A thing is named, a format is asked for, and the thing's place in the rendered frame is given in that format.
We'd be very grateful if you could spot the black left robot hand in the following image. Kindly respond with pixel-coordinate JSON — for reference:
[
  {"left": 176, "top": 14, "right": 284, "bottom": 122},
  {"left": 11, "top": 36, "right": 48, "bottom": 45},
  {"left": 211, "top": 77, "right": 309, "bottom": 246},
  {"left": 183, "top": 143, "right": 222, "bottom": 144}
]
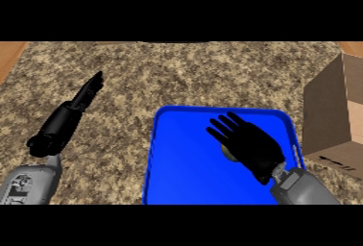
[{"left": 25, "top": 70, "right": 105, "bottom": 159}]

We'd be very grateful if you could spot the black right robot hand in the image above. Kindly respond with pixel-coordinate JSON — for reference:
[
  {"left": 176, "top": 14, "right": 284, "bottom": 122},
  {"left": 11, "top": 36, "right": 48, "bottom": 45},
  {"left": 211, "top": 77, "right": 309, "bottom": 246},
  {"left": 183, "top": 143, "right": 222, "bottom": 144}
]
[{"left": 204, "top": 111, "right": 288, "bottom": 185}]

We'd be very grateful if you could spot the green squash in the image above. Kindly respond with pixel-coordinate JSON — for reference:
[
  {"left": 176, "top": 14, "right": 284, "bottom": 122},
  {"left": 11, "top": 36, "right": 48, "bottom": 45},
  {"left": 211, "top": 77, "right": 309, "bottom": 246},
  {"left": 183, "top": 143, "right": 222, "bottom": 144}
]
[{"left": 220, "top": 143, "right": 241, "bottom": 162}]

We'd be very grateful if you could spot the blue plastic tray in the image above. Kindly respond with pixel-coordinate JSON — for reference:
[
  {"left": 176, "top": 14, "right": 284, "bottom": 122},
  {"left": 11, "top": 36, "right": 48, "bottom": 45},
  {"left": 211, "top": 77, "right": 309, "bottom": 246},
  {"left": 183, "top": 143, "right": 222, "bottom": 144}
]
[{"left": 142, "top": 105, "right": 309, "bottom": 206}]

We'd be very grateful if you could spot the brown cardboard box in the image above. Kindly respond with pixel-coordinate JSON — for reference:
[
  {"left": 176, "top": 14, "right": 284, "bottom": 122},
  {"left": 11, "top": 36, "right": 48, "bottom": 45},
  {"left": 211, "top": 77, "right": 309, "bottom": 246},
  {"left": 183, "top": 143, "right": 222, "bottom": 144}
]
[{"left": 303, "top": 52, "right": 363, "bottom": 181}]

